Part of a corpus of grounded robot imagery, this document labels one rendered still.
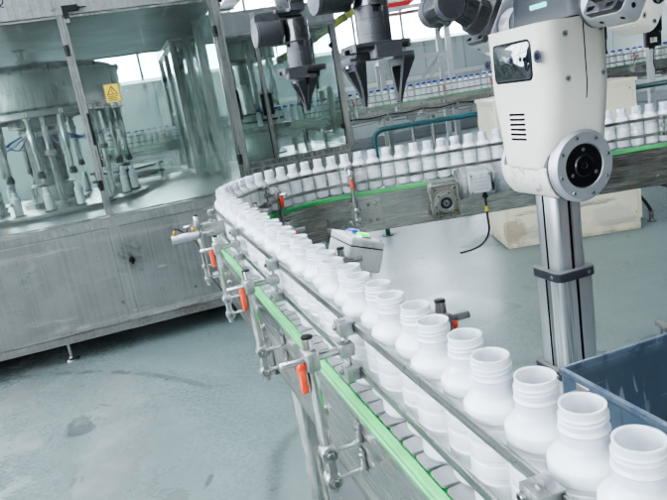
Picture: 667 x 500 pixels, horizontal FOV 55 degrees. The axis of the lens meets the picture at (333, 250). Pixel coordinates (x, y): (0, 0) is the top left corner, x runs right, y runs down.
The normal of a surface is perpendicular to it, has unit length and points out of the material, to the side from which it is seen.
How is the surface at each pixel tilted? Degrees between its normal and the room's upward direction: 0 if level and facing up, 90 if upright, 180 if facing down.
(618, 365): 90
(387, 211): 90
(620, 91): 90
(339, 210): 90
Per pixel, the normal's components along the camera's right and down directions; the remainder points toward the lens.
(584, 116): 0.34, 0.35
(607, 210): 0.03, 0.22
